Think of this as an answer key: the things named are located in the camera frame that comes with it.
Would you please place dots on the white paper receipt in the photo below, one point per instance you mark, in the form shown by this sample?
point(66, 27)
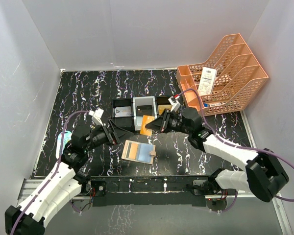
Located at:
point(207, 80)

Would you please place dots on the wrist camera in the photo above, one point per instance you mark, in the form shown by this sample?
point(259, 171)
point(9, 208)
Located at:
point(174, 102)
point(96, 116)

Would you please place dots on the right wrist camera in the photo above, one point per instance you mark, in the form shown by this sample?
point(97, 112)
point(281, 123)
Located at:
point(174, 102)

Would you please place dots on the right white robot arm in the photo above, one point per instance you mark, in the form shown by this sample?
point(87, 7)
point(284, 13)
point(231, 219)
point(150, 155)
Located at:
point(260, 172)

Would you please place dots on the black tray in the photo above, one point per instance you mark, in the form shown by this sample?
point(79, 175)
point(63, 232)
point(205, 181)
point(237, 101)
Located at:
point(162, 100)
point(126, 123)

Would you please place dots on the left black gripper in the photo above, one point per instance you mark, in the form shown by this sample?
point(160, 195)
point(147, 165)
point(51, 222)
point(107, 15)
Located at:
point(108, 134)

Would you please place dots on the gold card in right tray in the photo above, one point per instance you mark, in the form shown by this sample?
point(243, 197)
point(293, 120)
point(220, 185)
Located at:
point(162, 107)

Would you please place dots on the black card in white tray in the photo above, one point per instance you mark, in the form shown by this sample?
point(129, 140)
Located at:
point(144, 110)

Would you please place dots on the silver card in left tray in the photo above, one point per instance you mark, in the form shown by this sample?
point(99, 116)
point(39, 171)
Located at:
point(121, 112)

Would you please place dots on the left black tray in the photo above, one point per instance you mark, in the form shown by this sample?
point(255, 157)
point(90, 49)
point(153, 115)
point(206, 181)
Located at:
point(126, 123)

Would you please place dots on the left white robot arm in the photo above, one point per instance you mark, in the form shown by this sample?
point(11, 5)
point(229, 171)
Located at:
point(64, 182)

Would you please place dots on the black front base bar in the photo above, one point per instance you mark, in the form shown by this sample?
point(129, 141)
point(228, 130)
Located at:
point(157, 190)

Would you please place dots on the orange plastic file organizer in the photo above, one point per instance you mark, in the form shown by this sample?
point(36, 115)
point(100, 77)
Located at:
point(239, 78)

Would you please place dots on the white middle tray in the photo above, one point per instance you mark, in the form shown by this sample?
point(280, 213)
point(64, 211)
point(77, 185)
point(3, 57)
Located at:
point(137, 101)

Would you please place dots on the beige leather card holder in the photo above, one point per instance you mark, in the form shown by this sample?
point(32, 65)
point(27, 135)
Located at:
point(138, 152)

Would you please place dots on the right black tray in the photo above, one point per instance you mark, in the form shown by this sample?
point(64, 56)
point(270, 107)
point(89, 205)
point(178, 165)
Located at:
point(162, 100)

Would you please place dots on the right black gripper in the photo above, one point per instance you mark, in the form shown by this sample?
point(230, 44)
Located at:
point(165, 122)

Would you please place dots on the blue packaged item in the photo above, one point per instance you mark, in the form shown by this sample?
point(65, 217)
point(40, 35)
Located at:
point(62, 140)

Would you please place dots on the aluminium frame rail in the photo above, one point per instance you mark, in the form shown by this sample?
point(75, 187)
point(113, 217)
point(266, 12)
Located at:
point(32, 215)

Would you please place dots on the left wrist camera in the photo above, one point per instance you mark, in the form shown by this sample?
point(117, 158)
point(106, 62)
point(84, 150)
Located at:
point(96, 116)

